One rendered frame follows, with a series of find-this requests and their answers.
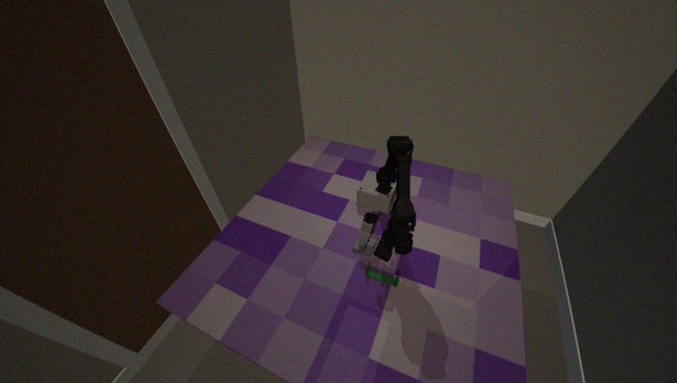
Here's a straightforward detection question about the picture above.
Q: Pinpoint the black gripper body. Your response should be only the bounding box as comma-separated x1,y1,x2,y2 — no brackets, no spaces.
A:
374,219,394,262

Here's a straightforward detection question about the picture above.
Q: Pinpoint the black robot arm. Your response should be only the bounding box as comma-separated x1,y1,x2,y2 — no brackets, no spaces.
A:
375,136,416,255

